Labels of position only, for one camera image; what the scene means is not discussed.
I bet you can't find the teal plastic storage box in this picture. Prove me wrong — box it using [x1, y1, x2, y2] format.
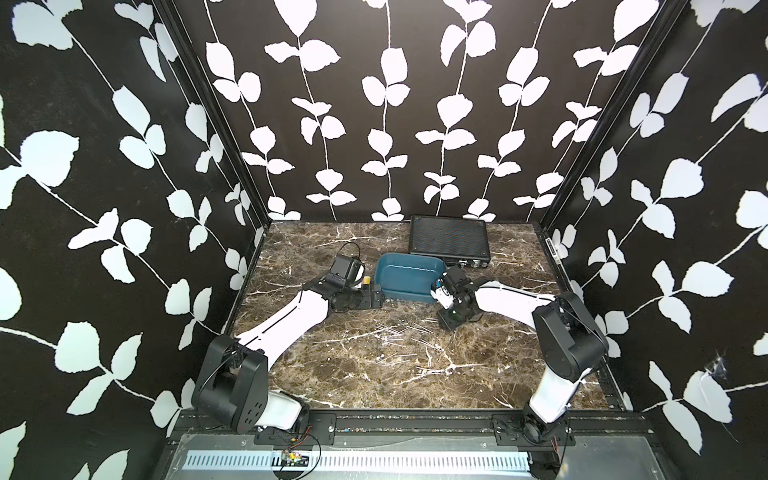
[374, 253, 446, 304]

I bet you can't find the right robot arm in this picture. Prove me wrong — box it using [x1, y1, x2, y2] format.
[430, 267, 608, 445]

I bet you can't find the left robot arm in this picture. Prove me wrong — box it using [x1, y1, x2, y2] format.
[192, 278, 384, 434]

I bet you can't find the white perforated strip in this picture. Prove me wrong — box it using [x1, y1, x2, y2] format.
[182, 450, 531, 475]

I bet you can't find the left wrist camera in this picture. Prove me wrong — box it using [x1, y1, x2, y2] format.
[329, 254, 365, 288]

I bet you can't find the black front mounting rail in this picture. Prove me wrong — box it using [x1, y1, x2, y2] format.
[173, 410, 655, 448]

